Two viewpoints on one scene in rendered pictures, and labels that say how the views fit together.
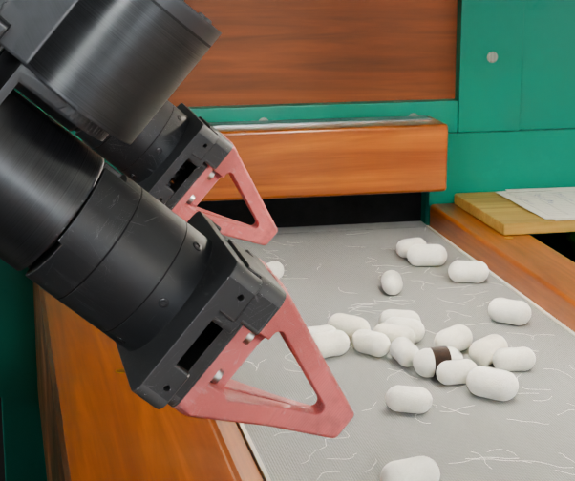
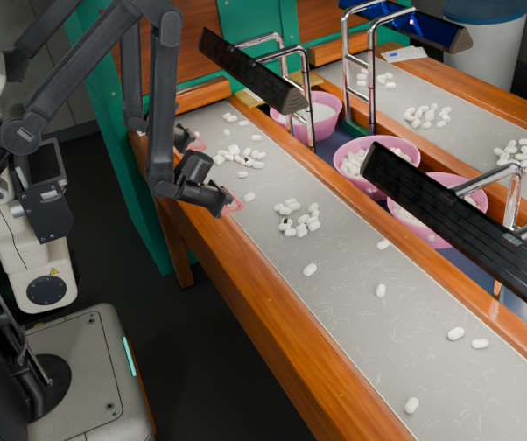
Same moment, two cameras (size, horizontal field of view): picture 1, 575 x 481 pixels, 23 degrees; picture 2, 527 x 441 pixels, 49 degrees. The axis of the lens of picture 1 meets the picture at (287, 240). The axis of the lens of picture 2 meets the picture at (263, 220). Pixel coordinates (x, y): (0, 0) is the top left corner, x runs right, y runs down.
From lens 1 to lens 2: 0.95 m
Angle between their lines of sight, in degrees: 25
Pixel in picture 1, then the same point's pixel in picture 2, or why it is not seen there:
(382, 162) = (214, 94)
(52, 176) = (194, 191)
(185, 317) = (219, 205)
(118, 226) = (206, 194)
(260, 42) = not seen: hidden behind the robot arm
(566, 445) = (277, 178)
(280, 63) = (180, 71)
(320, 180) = (199, 102)
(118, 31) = (200, 169)
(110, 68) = (200, 174)
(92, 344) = not seen: hidden behind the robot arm
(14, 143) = (188, 188)
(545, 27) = not seen: hidden behind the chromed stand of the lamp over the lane
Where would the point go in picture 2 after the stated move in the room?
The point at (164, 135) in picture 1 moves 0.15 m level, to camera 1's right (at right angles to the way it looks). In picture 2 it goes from (180, 137) to (229, 125)
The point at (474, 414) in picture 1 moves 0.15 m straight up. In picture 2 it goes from (256, 174) to (249, 133)
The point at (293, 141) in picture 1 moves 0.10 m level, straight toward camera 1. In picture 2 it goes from (190, 94) to (194, 106)
